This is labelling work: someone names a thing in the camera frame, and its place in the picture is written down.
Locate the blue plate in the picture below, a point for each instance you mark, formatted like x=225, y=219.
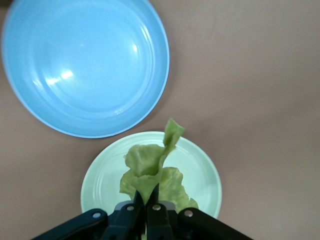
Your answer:
x=85, y=67

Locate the brown table cloth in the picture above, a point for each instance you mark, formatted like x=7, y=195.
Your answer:
x=250, y=75

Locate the green lettuce leaf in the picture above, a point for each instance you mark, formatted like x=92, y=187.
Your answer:
x=145, y=165

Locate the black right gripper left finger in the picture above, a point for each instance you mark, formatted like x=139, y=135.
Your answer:
x=125, y=222

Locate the pale green plate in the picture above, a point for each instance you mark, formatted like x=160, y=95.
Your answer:
x=200, y=175

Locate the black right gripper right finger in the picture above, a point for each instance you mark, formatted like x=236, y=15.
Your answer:
x=157, y=222

